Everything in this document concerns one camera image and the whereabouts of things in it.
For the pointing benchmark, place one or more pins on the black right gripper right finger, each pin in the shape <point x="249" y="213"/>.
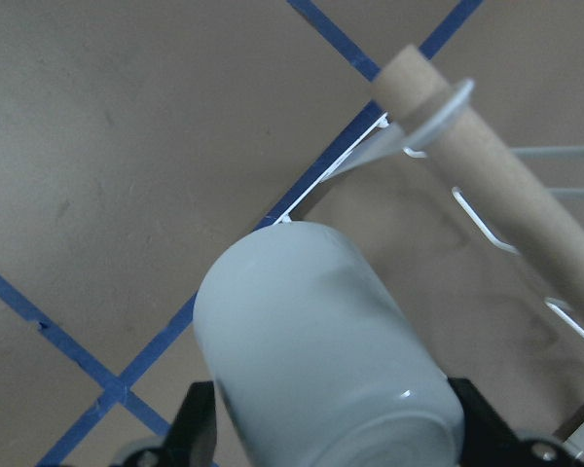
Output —
<point x="488" y="439"/>

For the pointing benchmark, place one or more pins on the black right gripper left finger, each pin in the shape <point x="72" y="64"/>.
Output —
<point x="192" y="437"/>

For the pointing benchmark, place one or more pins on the wooden rack dowel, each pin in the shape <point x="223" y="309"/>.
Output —
<point x="467" y="151"/>

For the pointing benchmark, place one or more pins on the grey plastic cup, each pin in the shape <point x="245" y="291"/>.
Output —
<point x="314" y="360"/>

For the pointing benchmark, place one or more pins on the white wire cup rack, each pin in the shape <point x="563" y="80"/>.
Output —
<point x="367" y="120"/>

